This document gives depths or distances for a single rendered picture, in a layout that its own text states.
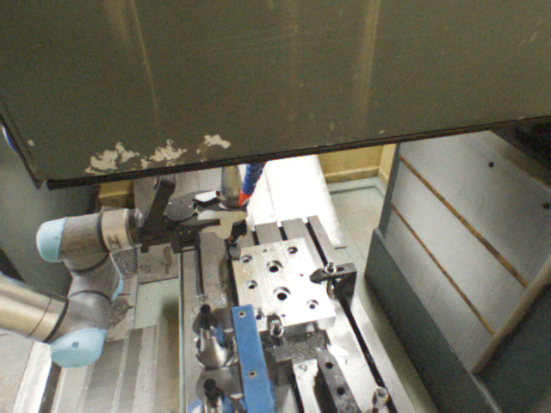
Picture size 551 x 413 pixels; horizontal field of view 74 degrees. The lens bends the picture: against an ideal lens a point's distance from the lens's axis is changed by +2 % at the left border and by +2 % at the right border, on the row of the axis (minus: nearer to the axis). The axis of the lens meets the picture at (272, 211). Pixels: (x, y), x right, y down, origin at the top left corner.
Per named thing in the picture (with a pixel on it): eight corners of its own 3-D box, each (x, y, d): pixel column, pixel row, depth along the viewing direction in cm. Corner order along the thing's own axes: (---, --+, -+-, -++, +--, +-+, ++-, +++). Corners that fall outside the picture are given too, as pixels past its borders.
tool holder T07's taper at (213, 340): (228, 358, 57) (224, 334, 52) (200, 361, 56) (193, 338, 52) (227, 333, 60) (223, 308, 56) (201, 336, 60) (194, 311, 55)
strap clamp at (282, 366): (277, 386, 85) (276, 353, 76) (266, 337, 95) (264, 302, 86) (291, 383, 86) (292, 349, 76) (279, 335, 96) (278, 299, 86)
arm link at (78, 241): (59, 245, 71) (40, 212, 65) (119, 236, 72) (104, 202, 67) (49, 275, 65) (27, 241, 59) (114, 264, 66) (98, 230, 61)
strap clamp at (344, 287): (310, 304, 103) (312, 268, 94) (306, 295, 106) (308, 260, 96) (353, 295, 105) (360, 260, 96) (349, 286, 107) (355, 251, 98)
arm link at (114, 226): (105, 203, 67) (98, 232, 61) (131, 200, 68) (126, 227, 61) (117, 233, 72) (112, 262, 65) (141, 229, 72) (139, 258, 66)
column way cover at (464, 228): (467, 380, 85) (577, 211, 53) (377, 243, 121) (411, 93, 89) (485, 376, 86) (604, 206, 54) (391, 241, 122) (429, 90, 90)
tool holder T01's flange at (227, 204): (253, 207, 67) (252, 197, 65) (221, 214, 65) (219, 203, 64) (244, 189, 71) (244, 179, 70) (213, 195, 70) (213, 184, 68)
